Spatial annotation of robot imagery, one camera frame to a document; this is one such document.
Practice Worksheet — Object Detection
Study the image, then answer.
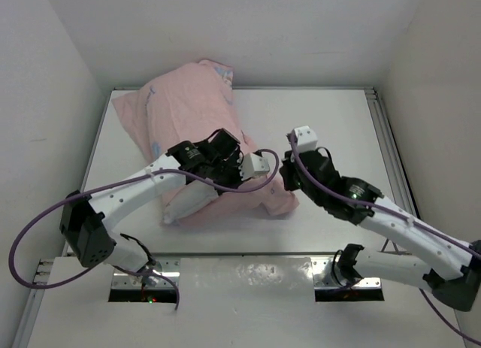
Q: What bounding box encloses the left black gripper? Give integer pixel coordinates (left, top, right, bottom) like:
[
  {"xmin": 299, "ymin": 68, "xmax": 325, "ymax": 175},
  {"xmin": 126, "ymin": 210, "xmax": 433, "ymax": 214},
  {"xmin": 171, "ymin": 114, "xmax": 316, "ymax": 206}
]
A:
[{"xmin": 207, "ymin": 154, "xmax": 250, "ymax": 196}]

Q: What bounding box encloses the white pillow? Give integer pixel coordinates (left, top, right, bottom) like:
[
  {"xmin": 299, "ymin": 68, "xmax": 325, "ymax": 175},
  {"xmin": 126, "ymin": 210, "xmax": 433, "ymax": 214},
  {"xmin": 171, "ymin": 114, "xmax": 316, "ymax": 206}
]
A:
[{"xmin": 162, "ymin": 181, "xmax": 219, "ymax": 225}]

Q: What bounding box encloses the pink princess pillowcase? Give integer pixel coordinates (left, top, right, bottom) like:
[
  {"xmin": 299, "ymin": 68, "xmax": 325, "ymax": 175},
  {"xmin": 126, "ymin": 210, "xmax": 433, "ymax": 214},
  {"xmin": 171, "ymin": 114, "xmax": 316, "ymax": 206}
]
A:
[{"xmin": 112, "ymin": 59, "xmax": 299, "ymax": 222}]

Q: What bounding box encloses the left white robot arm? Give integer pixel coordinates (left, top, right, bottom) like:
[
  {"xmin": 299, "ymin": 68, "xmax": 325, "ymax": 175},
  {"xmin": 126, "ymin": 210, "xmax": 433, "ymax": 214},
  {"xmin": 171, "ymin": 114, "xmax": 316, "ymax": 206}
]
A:
[{"xmin": 60, "ymin": 129, "xmax": 242, "ymax": 272}]

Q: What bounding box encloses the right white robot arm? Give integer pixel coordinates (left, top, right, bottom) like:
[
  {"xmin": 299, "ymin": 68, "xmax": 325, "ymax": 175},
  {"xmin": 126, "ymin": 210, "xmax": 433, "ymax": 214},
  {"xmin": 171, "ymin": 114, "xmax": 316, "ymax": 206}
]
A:
[{"xmin": 280, "ymin": 150, "xmax": 480, "ymax": 312}]

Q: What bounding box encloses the white foam front board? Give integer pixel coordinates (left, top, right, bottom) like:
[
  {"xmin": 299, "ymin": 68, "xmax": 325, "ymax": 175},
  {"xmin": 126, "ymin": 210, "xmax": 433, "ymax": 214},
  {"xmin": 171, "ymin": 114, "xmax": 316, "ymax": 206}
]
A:
[{"xmin": 29, "ymin": 257, "xmax": 464, "ymax": 347}]

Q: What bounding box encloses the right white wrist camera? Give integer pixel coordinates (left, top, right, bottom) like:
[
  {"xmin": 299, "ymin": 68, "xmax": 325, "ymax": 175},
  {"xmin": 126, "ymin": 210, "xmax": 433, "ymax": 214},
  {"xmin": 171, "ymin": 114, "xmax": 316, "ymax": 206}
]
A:
[{"xmin": 293, "ymin": 126, "xmax": 318, "ymax": 153}]

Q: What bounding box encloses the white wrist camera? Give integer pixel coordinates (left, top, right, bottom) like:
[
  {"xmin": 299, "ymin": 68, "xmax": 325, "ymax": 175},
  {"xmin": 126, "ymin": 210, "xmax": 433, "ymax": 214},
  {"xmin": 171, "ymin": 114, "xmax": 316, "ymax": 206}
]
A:
[
  {"xmin": 239, "ymin": 153, "xmax": 270, "ymax": 181},
  {"xmin": 293, "ymin": 126, "xmax": 318, "ymax": 153}
]

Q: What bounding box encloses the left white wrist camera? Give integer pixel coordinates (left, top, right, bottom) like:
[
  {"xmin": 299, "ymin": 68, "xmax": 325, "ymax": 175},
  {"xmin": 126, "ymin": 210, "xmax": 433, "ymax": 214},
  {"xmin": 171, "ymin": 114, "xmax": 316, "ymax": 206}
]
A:
[{"xmin": 239, "ymin": 153, "xmax": 270, "ymax": 181}]

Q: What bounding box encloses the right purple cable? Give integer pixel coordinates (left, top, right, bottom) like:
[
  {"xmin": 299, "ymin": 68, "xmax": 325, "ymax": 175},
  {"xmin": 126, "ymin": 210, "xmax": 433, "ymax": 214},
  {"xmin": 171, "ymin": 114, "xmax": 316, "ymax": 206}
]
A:
[{"xmin": 286, "ymin": 133, "xmax": 481, "ymax": 347}]

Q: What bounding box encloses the purple cable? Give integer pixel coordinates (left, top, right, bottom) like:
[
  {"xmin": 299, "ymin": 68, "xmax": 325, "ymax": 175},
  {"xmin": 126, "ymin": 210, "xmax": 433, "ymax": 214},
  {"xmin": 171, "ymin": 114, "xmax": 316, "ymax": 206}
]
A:
[
  {"xmin": 8, "ymin": 148, "xmax": 280, "ymax": 311},
  {"xmin": 286, "ymin": 133, "xmax": 481, "ymax": 347}
]

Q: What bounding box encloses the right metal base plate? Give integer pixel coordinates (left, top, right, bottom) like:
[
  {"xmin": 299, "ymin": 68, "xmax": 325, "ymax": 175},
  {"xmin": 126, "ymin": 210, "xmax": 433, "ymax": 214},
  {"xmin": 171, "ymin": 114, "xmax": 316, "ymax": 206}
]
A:
[{"xmin": 311, "ymin": 255, "xmax": 382, "ymax": 291}]

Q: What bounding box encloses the metal base plate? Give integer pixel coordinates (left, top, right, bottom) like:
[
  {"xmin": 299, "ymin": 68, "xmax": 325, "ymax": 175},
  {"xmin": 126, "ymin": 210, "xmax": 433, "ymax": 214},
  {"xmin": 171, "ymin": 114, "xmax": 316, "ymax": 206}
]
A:
[
  {"xmin": 111, "ymin": 257, "xmax": 180, "ymax": 290},
  {"xmin": 311, "ymin": 255, "xmax": 382, "ymax": 291}
]

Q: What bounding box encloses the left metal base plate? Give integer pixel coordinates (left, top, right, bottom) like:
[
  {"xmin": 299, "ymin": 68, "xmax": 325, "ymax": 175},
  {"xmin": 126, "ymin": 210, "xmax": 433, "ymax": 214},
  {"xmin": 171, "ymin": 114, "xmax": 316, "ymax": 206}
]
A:
[{"xmin": 111, "ymin": 257, "xmax": 180, "ymax": 290}]

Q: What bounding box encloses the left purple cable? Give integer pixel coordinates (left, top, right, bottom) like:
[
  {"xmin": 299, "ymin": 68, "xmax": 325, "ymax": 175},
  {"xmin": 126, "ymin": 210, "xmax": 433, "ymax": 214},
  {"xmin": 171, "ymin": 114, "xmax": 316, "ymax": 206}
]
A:
[{"xmin": 8, "ymin": 148, "xmax": 280, "ymax": 311}]

